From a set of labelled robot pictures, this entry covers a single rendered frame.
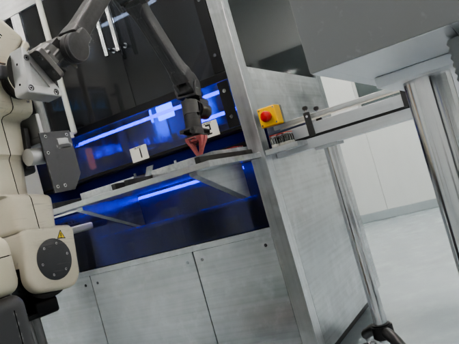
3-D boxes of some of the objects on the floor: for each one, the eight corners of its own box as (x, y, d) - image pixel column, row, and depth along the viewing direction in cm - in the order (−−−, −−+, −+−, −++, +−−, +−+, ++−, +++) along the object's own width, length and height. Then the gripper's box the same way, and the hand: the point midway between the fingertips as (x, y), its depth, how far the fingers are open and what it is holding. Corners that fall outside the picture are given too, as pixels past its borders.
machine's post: (319, 377, 218) (171, -147, 225) (334, 376, 215) (184, -154, 222) (313, 385, 212) (162, -154, 219) (329, 383, 209) (175, -162, 216)
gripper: (191, 119, 204) (199, 162, 202) (175, 115, 195) (183, 160, 193) (207, 113, 201) (216, 156, 199) (191, 109, 192) (200, 154, 190)
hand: (199, 155), depth 196 cm, fingers closed
